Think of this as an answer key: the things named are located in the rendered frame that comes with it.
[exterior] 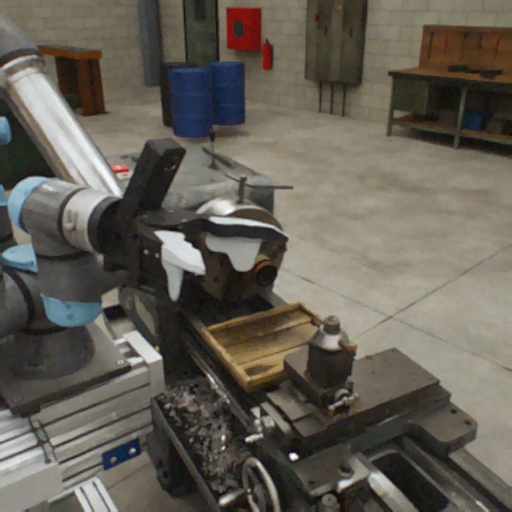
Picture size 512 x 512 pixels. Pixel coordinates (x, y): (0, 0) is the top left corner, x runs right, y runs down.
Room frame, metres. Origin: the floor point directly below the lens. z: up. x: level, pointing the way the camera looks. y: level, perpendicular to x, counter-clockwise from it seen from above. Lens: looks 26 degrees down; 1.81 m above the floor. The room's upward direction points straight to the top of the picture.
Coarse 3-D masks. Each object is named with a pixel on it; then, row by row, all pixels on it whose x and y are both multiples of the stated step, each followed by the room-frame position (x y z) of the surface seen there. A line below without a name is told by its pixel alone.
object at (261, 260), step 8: (256, 256) 1.51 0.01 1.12; (264, 256) 1.51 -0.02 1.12; (256, 264) 1.48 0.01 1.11; (264, 264) 1.47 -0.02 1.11; (272, 264) 1.48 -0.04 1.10; (248, 272) 1.48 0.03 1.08; (256, 272) 1.46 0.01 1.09; (264, 272) 1.53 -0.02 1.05; (272, 272) 1.51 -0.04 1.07; (256, 280) 1.45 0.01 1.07; (264, 280) 1.50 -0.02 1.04; (272, 280) 1.48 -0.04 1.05
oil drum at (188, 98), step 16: (176, 80) 8.02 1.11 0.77; (192, 80) 7.98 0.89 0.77; (208, 80) 8.13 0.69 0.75; (176, 96) 8.03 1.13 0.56; (192, 96) 7.97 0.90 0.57; (208, 96) 8.12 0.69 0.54; (176, 112) 8.05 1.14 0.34; (192, 112) 7.97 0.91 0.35; (208, 112) 8.10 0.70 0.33; (176, 128) 8.06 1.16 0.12; (192, 128) 7.97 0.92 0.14; (208, 128) 8.09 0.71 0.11
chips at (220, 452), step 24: (192, 384) 1.60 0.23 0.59; (168, 408) 1.51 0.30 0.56; (192, 408) 1.47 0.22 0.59; (216, 408) 1.46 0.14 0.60; (192, 432) 1.36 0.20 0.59; (216, 432) 1.38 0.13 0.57; (240, 432) 1.38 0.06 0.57; (192, 456) 1.29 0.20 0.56; (216, 456) 1.28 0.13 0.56; (240, 456) 1.26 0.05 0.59; (216, 480) 1.20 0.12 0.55; (240, 480) 1.21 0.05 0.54; (240, 504) 1.13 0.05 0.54
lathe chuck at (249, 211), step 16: (208, 208) 1.64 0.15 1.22; (224, 208) 1.61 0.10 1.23; (240, 208) 1.60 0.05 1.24; (256, 208) 1.62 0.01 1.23; (272, 224) 1.65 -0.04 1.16; (208, 256) 1.54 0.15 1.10; (224, 256) 1.57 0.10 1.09; (208, 272) 1.54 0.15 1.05; (224, 272) 1.57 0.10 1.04; (208, 288) 1.54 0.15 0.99; (224, 288) 1.57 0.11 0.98; (256, 288) 1.62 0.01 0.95
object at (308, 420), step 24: (360, 360) 1.20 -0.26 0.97; (408, 360) 1.20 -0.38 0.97; (288, 384) 1.10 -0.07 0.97; (360, 384) 1.10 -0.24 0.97; (384, 384) 1.10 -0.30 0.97; (408, 384) 1.10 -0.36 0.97; (432, 384) 1.10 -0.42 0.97; (264, 408) 1.01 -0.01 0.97; (288, 408) 1.01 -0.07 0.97; (312, 408) 1.01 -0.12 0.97; (336, 408) 1.01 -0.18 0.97; (384, 408) 1.04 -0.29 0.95; (288, 432) 0.94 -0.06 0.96; (312, 432) 0.94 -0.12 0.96; (336, 432) 0.97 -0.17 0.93
